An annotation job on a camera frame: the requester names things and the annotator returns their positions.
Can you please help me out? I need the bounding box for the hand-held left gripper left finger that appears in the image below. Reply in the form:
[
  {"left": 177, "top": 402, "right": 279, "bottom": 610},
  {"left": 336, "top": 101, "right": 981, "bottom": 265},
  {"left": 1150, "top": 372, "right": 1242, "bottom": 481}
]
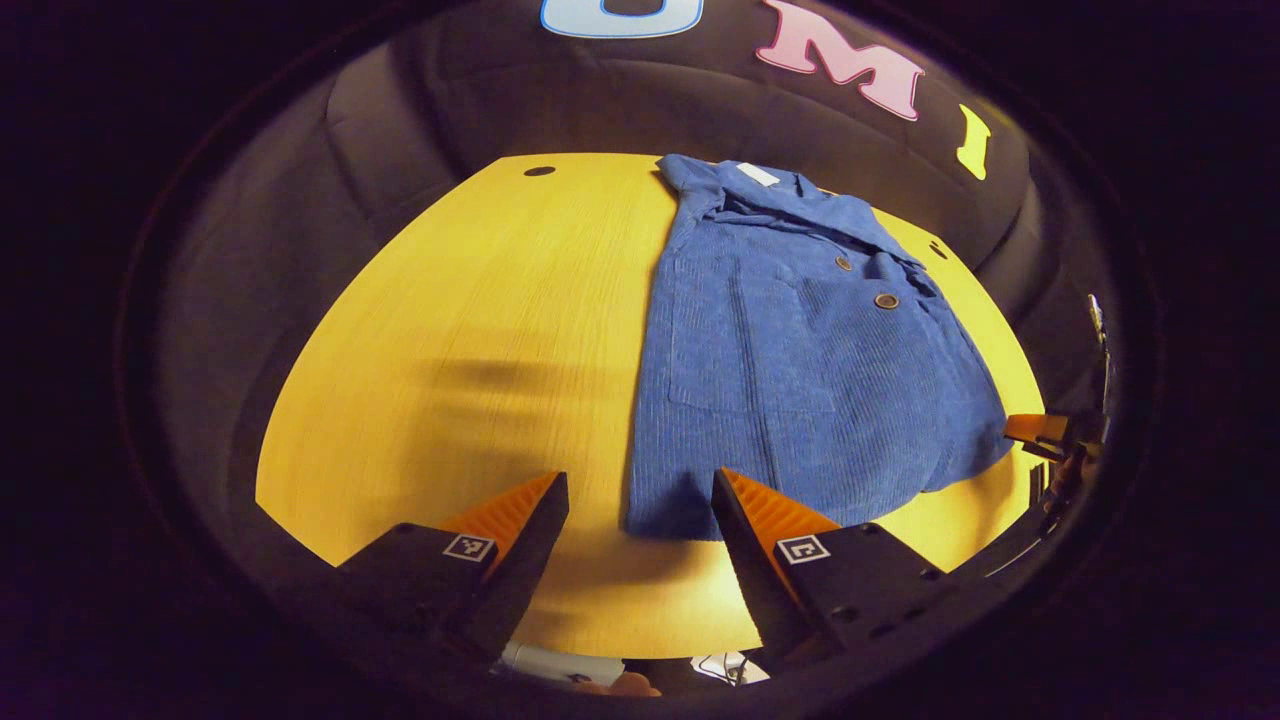
[{"left": 335, "top": 471, "right": 571, "bottom": 661}]

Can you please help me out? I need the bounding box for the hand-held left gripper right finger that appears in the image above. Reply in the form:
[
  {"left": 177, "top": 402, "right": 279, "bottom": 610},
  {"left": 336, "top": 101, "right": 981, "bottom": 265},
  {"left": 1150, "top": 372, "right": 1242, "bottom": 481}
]
[{"left": 712, "top": 466, "right": 963, "bottom": 668}]

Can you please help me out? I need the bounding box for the blue corduroy shirt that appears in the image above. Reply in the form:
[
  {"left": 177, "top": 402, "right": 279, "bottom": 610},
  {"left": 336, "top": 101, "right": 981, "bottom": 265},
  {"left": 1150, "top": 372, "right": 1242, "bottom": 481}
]
[{"left": 625, "top": 153, "right": 1016, "bottom": 541}]

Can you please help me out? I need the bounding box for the white black-lined object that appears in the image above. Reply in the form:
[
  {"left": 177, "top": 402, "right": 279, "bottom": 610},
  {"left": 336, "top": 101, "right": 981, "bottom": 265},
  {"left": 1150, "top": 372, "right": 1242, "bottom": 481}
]
[{"left": 690, "top": 652, "right": 771, "bottom": 687}]

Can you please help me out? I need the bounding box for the pale grey object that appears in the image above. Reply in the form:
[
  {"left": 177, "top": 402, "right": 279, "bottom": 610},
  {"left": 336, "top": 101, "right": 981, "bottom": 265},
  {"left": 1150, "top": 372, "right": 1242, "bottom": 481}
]
[{"left": 500, "top": 642, "right": 627, "bottom": 687}]

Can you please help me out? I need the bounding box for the black backdrop cloth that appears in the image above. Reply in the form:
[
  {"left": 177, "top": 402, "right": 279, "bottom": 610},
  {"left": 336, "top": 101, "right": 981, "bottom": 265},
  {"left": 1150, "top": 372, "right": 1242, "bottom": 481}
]
[{"left": 130, "top": 0, "right": 1111, "bottom": 561}]

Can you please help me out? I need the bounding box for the white cable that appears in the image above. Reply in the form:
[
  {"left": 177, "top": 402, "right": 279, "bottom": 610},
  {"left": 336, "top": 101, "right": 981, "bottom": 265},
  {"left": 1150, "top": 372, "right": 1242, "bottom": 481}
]
[{"left": 985, "top": 540, "right": 1046, "bottom": 579}]

